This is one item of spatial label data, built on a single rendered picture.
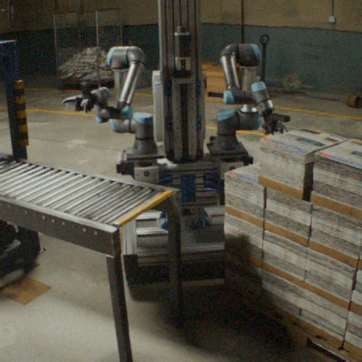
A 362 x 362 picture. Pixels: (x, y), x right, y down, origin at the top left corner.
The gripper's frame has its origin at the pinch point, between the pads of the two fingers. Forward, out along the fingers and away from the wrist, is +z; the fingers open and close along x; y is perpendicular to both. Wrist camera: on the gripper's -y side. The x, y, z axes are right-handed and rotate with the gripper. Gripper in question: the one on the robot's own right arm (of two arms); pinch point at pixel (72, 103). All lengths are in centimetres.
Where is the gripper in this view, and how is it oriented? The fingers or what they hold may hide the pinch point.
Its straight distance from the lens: 255.2
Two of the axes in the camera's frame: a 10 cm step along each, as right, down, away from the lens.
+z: -3.5, 3.4, -8.7
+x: -9.3, -2.3, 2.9
